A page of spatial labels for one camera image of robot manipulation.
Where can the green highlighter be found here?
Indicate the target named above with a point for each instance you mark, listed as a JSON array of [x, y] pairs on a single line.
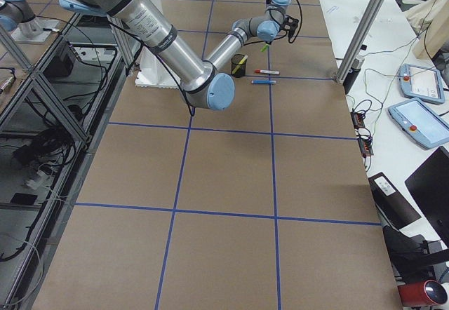
[[265, 47]]

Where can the yellow highlighter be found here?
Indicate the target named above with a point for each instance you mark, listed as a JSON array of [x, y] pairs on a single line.
[[240, 63]]

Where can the red white marker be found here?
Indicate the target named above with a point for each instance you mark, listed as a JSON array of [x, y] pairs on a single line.
[[266, 72]]

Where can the blue highlighter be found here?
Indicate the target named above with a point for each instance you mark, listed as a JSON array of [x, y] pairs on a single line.
[[263, 82]]

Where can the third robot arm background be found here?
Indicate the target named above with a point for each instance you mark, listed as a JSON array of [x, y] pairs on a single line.
[[15, 13]]

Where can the black mesh pen cup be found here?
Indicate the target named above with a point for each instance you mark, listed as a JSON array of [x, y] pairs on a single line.
[[242, 71]]

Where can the upper teach pendant tablet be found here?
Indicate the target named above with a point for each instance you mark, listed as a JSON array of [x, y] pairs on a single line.
[[424, 83]]

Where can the teach pendant tablet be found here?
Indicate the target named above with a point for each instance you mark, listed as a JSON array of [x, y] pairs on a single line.
[[424, 83], [420, 123]]

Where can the lower teach pendant tablet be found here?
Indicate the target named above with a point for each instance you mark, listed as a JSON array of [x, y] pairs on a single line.
[[420, 123]]

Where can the black monitor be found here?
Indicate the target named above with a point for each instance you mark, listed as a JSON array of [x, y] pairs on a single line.
[[428, 186]]

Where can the red cylindrical speaker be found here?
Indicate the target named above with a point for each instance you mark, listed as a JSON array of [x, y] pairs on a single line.
[[423, 293]]

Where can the aluminium frame post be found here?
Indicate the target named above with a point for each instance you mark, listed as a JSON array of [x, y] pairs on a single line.
[[360, 34]]

